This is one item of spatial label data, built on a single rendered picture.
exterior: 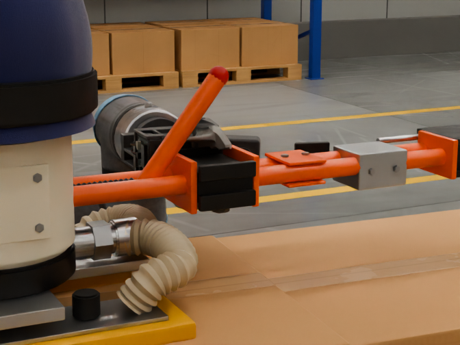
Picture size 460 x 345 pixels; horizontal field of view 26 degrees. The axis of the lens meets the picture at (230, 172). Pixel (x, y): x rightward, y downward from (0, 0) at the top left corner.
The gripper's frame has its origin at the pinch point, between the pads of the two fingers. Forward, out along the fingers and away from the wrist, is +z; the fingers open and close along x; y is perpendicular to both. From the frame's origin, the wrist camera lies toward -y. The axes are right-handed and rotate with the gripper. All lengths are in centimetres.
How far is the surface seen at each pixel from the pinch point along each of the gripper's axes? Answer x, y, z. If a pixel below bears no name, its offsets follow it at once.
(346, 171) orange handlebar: -0.3, -13.9, 2.3
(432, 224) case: -13.9, -37.6, -13.6
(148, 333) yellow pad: -11.1, 15.0, 15.3
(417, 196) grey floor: -108, -243, -326
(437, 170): -1.9, -28.4, 0.1
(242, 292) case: -12.6, 0.3, 4.6
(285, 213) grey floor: -108, -165, -323
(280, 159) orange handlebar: 1.5, -6.2, 0.7
